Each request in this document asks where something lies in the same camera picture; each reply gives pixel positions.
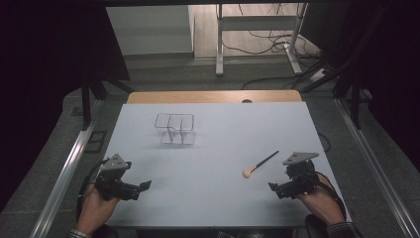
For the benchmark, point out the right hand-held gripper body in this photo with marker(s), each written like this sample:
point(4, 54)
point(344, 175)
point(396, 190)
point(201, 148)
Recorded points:
point(298, 180)

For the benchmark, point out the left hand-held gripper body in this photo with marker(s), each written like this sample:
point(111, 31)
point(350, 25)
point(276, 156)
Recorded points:
point(114, 180)

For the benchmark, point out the clear acrylic organizer box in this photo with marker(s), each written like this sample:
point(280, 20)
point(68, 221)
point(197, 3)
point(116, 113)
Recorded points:
point(175, 127)

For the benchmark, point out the person's right hand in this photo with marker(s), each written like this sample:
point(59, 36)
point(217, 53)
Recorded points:
point(322, 205)

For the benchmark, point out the person's left hand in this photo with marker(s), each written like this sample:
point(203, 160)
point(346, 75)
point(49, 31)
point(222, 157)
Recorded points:
point(95, 210)

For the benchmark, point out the black metal stand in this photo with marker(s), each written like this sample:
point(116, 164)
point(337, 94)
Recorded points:
point(356, 102)
point(86, 102)

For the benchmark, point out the white power strip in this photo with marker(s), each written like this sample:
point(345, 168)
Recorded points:
point(318, 74)

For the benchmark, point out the wooden table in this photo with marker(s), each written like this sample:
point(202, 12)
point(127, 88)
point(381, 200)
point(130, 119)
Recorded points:
point(211, 96)

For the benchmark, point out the white cabinet panel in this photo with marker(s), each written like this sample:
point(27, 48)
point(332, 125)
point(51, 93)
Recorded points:
point(148, 29)

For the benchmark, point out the aluminium rail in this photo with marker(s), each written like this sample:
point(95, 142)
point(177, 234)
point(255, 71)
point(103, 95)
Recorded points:
point(66, 172)
point(373, 165)

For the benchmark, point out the white metal desk frame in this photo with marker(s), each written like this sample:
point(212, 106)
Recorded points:
point(219, 39)

